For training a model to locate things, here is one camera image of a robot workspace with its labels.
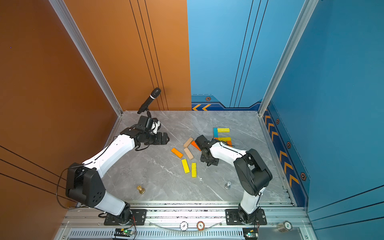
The brass chess piece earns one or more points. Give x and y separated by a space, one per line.
141 189

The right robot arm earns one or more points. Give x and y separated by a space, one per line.
253 173

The black microphone on stand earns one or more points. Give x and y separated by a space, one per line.
145 106

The beige wooden block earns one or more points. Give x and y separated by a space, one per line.
188 153
188 142

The orange block far left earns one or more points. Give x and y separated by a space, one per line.
177 153

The silver tape roll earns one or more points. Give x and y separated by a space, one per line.
284 226

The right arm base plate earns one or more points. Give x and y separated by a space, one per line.
240 217

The left green circuit board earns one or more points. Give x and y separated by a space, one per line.
124 234

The aluminium corner post left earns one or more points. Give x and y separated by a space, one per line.
76 36

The aluminium corner post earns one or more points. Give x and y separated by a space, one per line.
76 36
295 36

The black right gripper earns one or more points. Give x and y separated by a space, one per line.
202 159

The long orange block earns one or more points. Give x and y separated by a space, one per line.
193 143

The green circuit board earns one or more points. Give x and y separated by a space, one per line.
250 234
124 234

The right green circuit board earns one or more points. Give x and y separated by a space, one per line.
250 234

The silver chess piece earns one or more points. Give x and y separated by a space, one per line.
228 185

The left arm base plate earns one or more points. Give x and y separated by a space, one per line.
127 217

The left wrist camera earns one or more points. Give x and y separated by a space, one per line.
149 125

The aluminium corner post right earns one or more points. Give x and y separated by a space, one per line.
295 36

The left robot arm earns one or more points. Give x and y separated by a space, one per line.
84 181

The yellow block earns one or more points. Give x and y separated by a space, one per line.
226 139
185 166
223 130
194 170

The copper tape roll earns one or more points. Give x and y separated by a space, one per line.
200 226

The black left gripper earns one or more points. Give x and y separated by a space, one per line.
160 141

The aluminium front rail frame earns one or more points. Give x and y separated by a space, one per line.
160 220

